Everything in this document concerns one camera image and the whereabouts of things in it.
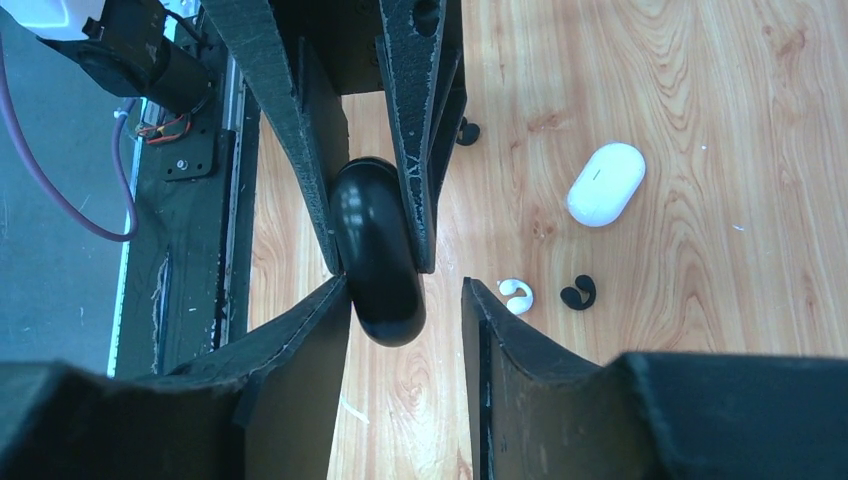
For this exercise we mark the black earbud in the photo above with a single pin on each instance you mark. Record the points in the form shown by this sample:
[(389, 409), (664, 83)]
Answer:
[(468, 133), (582, 295)]

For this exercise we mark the white charging case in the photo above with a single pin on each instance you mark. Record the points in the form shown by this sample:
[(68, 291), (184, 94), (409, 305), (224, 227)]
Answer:
[(606, 184)]

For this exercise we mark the white earbud left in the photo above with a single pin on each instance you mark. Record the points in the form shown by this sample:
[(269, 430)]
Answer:
[(519, 295)]

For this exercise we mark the black charging case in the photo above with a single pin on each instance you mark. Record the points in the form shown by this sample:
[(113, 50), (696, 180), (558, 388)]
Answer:
[(375, 251)]

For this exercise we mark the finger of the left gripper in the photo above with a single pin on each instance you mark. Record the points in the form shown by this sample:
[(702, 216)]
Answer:
[(420, 54), (271, 45)]

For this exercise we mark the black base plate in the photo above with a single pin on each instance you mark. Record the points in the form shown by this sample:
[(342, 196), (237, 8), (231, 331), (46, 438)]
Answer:
[(184, 280)]

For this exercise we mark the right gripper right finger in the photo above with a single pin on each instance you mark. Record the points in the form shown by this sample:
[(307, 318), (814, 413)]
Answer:
[(540, 411)]

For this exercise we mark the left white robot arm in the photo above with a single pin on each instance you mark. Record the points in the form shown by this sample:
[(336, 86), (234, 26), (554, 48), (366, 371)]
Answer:
[(123, 47)]

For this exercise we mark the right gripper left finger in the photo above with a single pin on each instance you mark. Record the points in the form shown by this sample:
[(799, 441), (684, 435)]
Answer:
[(261, 407)]

